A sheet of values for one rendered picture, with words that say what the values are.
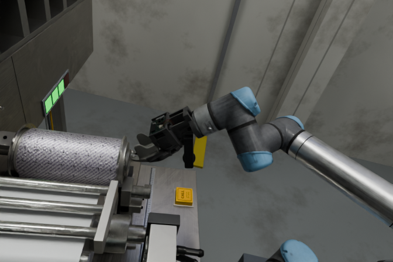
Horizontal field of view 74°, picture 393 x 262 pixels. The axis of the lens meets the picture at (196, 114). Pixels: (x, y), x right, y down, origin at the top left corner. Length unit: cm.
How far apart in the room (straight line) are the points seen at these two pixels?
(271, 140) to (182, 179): 64
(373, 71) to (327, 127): 74
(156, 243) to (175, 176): 80
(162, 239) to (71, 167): 38
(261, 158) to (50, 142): 51
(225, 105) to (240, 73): 217
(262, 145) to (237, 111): 9
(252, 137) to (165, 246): 31
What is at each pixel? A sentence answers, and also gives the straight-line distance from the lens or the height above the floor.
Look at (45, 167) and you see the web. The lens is 75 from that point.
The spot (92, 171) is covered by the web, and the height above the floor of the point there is 127.
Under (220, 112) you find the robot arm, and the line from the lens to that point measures 61.
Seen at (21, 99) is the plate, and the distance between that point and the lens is 93.
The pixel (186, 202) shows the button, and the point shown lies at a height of 92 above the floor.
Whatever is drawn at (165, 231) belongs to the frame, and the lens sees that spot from 43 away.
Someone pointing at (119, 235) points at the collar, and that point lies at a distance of 51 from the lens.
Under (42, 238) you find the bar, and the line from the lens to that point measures 43.
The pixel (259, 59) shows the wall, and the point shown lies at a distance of 272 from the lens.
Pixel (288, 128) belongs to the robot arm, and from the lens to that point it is 69.
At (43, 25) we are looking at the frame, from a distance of 103.
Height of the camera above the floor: 181
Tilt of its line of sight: 35 degrees down
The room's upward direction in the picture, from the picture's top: 14 degrees clockwise
